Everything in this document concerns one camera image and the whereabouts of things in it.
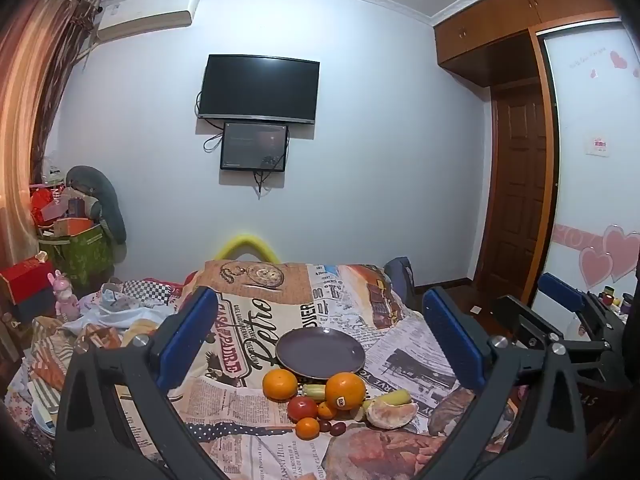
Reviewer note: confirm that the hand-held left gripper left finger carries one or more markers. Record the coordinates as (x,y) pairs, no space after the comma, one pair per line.
(196,327)

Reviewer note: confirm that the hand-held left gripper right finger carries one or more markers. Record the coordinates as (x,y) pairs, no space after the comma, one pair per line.
(450,340)

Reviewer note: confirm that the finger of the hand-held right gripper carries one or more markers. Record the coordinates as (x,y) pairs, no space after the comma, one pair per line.
(560,290)
(520,317)

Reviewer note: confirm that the green-yellow banana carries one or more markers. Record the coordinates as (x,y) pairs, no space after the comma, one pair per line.
(314,391)
(395,397)

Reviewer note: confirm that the orange without sticker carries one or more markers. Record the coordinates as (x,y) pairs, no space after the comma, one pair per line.
(280,384)

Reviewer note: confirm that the orange with sticker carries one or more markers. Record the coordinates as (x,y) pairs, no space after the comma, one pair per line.
(345,390)

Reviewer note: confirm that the purple plate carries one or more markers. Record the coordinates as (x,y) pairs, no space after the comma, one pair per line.
(320,352)

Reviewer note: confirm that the red tomato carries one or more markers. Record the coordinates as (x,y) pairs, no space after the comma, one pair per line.
(302,408)

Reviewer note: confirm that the small green-capped bottle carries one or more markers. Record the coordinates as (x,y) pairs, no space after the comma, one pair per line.
(607,294)

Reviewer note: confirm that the checkered cloth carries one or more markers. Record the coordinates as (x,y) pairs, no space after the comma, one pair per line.
(150,290)

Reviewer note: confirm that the printed newspaper-pattern blanket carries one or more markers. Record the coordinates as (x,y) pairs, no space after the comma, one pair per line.
(260,305)

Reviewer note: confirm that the dark blue chair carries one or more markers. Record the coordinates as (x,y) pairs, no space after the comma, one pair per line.
(400,272)

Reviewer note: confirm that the white cloth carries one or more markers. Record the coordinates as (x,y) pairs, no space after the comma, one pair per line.
(107,312)

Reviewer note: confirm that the peeled pomelo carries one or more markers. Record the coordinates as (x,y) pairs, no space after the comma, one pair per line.
(390,414)

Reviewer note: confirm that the white wardrobe door with hearts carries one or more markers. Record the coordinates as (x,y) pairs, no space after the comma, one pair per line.
(590,185)

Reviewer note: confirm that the brown wooden door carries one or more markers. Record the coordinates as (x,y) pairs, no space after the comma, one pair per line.
(517,185)

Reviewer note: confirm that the pink bunny figure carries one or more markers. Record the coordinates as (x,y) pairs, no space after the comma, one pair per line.
(64,297)

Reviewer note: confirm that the green storage box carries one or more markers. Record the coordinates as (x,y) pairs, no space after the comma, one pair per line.
(80,255)

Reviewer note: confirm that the small mandarin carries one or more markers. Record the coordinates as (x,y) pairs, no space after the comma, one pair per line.
(327,411)
(307,428)

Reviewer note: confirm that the dark red grape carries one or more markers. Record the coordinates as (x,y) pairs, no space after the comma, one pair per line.
(325,426)
(338,428)

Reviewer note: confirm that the white label sticker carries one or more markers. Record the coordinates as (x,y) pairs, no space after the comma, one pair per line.
(598,146)

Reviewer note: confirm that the grey plush toy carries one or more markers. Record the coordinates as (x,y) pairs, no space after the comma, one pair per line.
(97,195)

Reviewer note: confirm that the red gift box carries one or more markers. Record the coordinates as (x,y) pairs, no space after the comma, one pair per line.
(25,280)

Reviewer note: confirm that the small black monitor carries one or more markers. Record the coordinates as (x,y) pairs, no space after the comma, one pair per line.
(254,146)

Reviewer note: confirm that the red bag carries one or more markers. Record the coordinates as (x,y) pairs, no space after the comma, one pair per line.
(44,205)

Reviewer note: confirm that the wooden overhead cabinet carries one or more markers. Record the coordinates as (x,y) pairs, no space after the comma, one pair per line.
(505,25)

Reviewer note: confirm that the brown curtain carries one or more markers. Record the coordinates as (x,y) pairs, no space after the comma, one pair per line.
(30,110)

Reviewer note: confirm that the white air conditioner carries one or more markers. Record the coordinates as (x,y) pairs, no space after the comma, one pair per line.
(145,15)

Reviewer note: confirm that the black wall television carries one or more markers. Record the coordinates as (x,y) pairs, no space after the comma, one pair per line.
(259,87)

